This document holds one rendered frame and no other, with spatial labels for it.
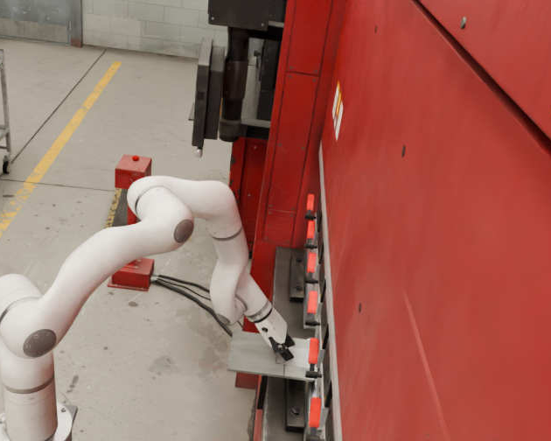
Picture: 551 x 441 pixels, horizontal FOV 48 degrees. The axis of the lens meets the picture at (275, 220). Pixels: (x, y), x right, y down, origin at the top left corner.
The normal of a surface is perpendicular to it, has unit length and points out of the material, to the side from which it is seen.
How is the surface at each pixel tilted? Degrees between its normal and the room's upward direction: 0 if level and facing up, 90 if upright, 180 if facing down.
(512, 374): 90
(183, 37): 90
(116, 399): 0
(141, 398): 0
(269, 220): 90
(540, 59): 90
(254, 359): 0
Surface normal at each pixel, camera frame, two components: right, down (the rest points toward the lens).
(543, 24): -0.99, -0.14
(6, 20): 0.03, 0.49
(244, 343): 0.13, -0.87
